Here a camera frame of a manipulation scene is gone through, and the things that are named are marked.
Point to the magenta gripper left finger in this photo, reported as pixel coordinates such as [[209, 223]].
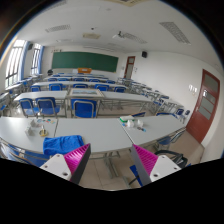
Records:
[[69, 166]]

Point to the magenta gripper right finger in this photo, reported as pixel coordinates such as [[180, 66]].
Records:
[[151, 167]]

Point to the blue folded towel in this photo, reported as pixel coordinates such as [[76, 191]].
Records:
[[62, 144]]

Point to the white box on desk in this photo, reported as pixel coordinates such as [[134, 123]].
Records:
[[126, 118]]

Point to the blue chair centre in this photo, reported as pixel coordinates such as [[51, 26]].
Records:
[[83, 108]]

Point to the blue chair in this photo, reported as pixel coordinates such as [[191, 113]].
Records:
[[28, 108], [83, 108], [47, 106]]

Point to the red-brown side door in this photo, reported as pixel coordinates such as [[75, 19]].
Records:
[[205, 108]]

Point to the blue chair far left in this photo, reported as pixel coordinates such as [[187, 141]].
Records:
[[28, 108]]

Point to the wooden lectern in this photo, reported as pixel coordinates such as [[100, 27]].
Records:
[[84, 70]]

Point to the green chalkboard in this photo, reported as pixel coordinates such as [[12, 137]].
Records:
[[94, 61]]

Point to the red-brown front door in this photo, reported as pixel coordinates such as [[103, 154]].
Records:
[[129, 67]]

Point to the left window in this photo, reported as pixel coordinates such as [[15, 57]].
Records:
[[12, 68]]

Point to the ceiling projector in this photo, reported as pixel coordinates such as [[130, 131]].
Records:
[[118, 36]]

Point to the black wall speaker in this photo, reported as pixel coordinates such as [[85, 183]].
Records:
[[144, 54]]

